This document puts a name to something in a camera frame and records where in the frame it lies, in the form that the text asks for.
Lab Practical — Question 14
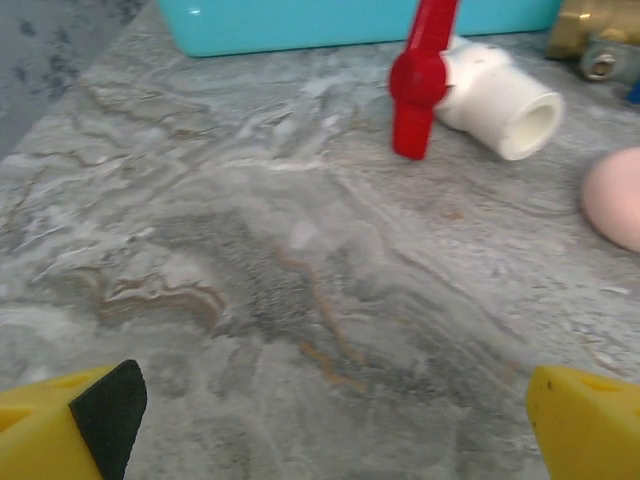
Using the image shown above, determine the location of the light blue box, white handle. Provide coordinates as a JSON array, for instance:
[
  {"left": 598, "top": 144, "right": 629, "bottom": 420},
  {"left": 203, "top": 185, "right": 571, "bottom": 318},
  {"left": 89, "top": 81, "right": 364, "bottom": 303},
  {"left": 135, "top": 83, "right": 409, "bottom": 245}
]
[{"left": 157, "top": 0, "right": 561, "bottom": 59}]

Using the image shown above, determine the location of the pink round sponge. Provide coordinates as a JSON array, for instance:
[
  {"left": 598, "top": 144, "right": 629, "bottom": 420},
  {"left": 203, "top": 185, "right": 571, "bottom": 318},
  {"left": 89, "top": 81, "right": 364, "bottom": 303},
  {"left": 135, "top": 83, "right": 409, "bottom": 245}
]
[{"left": 580, "top": 146, "right": 640, "bottom": 254}]

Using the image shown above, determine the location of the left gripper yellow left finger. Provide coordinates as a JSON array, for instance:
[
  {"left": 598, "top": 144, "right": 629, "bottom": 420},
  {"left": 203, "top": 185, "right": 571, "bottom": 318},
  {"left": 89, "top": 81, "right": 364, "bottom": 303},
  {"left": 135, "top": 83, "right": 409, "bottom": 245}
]
[{"left": 0, "top": 359, "right": 149, "bottom": 480}]

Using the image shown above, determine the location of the white PVC valve, red handle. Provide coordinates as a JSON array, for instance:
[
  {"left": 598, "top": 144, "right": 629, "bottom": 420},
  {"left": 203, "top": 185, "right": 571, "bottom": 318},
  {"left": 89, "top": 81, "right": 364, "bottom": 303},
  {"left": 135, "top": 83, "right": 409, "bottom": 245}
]
[{"left": 388, "top": 0, "right": 567, "bottom": 162}]

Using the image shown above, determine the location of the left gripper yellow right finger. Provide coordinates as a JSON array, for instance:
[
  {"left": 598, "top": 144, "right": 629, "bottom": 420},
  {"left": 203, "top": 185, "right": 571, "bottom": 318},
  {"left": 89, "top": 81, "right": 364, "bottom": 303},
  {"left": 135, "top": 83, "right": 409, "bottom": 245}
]
[{"left": 525, "top": 364, "right": 640, "bottom": 480}]

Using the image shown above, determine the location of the brass valve, blue handle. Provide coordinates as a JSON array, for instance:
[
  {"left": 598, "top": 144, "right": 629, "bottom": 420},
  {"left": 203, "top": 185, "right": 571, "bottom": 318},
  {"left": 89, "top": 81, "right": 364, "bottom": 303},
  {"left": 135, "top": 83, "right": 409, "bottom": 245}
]
[{"left": 544, "top": 0, "right": 640, "bottom": 106}]

